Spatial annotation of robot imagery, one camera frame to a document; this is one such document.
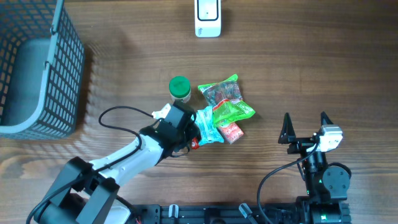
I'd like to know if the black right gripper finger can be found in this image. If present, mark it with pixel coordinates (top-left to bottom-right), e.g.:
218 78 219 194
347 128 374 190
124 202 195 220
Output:
278 113 296 144
320 111 333 126

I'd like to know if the red snack wrapper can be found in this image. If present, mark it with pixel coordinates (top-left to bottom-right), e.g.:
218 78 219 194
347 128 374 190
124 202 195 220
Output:
191 138 200 150

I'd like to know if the pale teal snack packet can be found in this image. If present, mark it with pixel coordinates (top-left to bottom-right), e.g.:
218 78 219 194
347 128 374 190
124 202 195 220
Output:
195 106 224 146

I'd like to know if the green lid jar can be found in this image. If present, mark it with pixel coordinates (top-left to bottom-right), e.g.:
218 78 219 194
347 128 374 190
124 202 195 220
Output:
169 76 192 103

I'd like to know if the small red snack packet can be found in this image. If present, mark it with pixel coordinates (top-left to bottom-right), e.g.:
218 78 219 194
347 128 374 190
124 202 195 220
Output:
218 123 244 144

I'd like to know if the green clear snack bag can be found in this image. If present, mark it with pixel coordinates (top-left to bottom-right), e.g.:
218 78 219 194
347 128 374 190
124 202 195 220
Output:
198 74 256 128

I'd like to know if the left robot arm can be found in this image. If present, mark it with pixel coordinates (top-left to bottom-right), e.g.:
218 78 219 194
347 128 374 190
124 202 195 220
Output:
26 101 200 223

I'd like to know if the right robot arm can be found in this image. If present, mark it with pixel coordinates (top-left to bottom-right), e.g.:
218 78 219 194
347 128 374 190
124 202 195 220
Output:
278 112 352 224

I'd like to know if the white barcode scanner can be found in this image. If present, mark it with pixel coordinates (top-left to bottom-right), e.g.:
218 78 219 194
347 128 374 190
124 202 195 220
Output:
194 0 221 38

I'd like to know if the dark grey mesh basket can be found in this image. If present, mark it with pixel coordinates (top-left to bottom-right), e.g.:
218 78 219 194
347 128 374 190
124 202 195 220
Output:
1 0 85 140

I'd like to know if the black right camera cable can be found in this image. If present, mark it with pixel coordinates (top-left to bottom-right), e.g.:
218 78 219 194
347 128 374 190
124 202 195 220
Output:
256 142 321 224

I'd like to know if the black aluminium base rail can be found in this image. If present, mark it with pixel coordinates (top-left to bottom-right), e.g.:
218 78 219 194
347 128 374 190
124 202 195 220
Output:
130 202 352 224

